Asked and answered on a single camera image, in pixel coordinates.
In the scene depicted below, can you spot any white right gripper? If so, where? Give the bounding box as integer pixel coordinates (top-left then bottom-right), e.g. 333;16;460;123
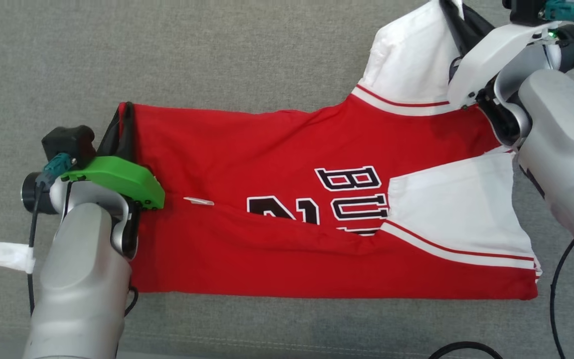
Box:
439;0;560;110

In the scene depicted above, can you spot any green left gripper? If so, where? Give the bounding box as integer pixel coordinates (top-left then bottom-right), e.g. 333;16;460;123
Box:
60;102;166;210

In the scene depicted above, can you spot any red white basketball jersey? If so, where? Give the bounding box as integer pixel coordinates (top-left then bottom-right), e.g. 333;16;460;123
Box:
118;0;543;301

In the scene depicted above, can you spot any left black cable teal plug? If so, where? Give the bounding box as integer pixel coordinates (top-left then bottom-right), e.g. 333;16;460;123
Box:
26;153;140;318

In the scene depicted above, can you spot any black cable teal plug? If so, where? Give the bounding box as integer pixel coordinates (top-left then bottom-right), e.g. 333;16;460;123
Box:
26;153;140;318
427;0;574;359

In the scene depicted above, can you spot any right black cable teal plug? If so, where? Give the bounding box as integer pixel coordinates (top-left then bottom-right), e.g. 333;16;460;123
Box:
427;0;574;359

